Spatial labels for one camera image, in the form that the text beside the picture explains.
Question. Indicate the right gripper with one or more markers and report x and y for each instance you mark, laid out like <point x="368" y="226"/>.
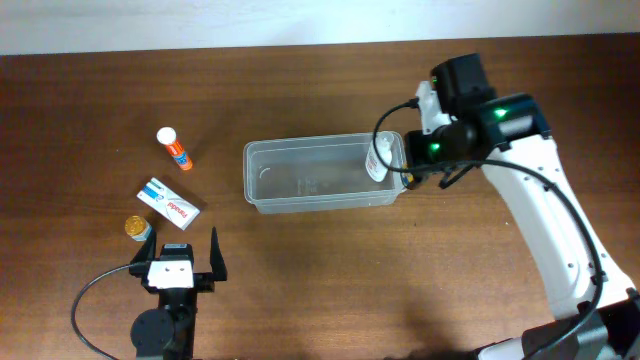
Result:
<point x="413" y="167"/>

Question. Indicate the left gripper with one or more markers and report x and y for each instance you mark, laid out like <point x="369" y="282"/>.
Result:
<point x="203" y="281"/>

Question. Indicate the dark bottle white cap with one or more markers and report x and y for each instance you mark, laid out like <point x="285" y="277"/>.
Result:
<point x="408" y="181"/>

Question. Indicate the white Panadol medicine box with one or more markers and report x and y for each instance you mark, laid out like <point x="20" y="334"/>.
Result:
<point x="169" y="204"/>

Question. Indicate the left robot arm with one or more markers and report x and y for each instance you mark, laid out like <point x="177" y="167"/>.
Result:
<point x="167" y="331"/>

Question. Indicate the orange tube white cap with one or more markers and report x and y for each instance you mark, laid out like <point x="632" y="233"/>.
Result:
<point x="167" y="136"/>

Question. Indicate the clear plastic container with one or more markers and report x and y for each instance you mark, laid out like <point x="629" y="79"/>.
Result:
<point x="314" y="174"/>

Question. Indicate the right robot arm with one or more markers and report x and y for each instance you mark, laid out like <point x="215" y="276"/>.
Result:
<point x="465" y="124"/>

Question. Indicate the small jar gold lid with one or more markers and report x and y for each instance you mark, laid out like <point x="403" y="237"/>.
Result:
<point x="137" y="228"/>

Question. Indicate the white spray bottle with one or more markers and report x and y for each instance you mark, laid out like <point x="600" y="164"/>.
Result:
<point x="379" y="156"/>

